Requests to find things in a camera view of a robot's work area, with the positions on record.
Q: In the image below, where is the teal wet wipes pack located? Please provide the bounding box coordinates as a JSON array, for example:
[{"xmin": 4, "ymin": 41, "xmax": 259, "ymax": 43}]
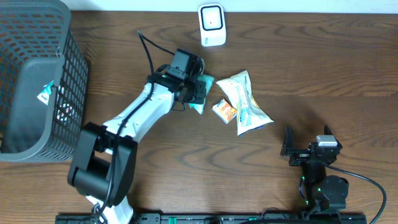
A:
[{"xmin": 188, "ymin": 74, "xmax": 214, "ymax": 115}]

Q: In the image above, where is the orange snack packet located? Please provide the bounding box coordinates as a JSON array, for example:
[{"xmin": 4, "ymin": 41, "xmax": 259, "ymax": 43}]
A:
[{"xmin": 212, "ymin": 98, "xmax": 237, "ymax": 124}]

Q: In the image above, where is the yellow chip bag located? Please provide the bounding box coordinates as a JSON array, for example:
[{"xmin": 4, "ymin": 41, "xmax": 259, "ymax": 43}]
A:
[{"xmin": 216, "ymin": 70, "xmax": 274, "ymax": 136}]

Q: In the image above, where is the teal white small packet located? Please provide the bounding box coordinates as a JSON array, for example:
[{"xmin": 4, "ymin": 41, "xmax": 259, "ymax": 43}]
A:
[{"xmin": 37, "ymin": 81, "xmax": 53, "ymax": 105}]

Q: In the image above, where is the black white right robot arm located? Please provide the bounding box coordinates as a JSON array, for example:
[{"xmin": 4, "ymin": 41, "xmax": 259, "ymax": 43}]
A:
[{"xmin": 280, "ymin": 126, "xmax": 349, "ymax": 219}]

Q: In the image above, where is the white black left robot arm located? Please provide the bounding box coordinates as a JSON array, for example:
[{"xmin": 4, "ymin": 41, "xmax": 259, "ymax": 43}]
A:
[{"xmin": 67, "ymin": 71, "xmax": 209, "ymax": 223}]

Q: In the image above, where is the white barcode scanner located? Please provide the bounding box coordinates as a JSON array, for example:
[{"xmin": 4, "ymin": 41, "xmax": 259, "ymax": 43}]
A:
[{"xmin": 198, "ymin": 3, "xmax": 226, "ymax": 47}]

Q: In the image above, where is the grey plastic mesh basket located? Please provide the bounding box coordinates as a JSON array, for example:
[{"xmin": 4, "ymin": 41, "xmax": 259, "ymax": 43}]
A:
[{"xmin": 1, "ymin": 0, "xmax": 89, "ymax": 162}]

